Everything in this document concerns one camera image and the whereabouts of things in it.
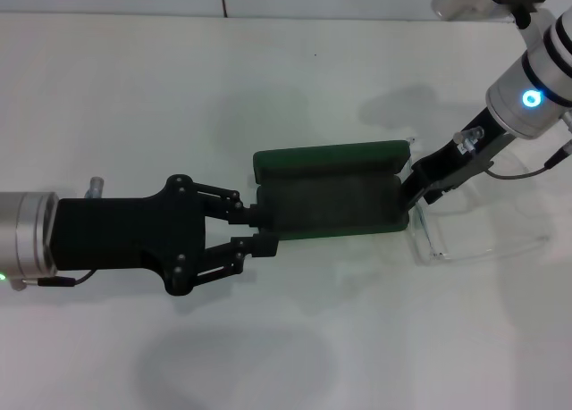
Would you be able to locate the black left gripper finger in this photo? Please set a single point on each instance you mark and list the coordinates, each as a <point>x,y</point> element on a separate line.
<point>263,245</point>
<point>243,214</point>

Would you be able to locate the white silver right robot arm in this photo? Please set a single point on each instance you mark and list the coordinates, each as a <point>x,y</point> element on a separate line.
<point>509,111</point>

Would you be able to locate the clear transparent glasses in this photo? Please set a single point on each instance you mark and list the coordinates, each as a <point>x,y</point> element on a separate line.
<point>424,236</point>

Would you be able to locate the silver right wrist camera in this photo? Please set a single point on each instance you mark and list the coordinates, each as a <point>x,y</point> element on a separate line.
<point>460,1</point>

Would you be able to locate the silver wrist connector stub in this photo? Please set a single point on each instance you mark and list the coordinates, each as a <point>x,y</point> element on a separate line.
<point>469,139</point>
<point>95,186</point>

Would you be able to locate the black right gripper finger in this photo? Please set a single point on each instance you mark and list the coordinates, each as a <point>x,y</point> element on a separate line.
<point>413,184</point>
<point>438,193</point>

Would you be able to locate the green glasses case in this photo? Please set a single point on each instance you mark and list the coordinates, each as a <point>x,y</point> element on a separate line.
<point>330,204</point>

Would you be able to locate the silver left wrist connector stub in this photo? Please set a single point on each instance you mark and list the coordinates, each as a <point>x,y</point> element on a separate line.
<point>95,186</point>

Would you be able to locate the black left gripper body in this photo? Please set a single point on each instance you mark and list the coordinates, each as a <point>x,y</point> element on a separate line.
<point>125,236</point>

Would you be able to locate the silver right wrist connector stub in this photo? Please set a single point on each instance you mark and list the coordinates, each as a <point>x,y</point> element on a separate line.
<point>469,139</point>

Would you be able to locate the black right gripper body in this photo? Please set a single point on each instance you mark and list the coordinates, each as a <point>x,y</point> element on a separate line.
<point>465,160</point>

